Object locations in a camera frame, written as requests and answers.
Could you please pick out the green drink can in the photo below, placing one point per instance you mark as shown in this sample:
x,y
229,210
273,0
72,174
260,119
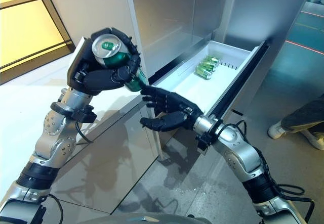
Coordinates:
x,y
202,72
213,61
106,47
208,66

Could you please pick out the person's dark trouser leg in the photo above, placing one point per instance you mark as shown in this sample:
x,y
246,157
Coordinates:
x,y
303,117

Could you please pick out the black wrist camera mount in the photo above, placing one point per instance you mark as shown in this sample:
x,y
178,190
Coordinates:
x,y
83,114
206,138

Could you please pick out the spilled liquid on floor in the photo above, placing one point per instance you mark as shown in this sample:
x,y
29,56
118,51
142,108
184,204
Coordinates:
x,y
182,187

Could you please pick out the white sneaker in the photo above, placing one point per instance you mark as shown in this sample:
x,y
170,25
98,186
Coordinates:
x,y
276,130
315,140

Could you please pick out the stainless steel fridge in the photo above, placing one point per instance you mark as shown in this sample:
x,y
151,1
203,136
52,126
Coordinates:
x,y
172,11

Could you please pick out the grey robot torso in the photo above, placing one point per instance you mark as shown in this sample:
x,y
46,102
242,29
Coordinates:
x,y
157,219

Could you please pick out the glossy grey counter cabinet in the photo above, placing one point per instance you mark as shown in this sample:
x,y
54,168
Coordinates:
x,y
114,153

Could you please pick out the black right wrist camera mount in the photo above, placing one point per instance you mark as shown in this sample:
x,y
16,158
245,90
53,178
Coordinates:
x,y
206,138

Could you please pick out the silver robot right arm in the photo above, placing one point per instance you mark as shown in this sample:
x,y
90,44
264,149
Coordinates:
x,y
240,155

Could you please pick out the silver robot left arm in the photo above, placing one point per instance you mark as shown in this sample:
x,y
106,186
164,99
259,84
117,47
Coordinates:
x,y
55,138

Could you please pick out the white tall side panel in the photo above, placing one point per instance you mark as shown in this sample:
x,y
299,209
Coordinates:
x,y
101,6

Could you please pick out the lit yellow wall panel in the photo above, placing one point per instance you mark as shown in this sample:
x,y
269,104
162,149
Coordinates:
x,y
22,32

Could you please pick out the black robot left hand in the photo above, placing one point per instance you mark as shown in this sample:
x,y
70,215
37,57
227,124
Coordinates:
x,y
96,78

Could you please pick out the white fridge drawer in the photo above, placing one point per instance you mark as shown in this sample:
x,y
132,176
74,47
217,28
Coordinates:
x,y
192,87

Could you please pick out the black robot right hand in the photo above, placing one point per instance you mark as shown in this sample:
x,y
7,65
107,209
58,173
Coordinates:
x,y
174,102

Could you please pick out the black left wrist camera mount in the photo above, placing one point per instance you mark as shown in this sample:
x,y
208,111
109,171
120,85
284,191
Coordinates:
x,y
83,114

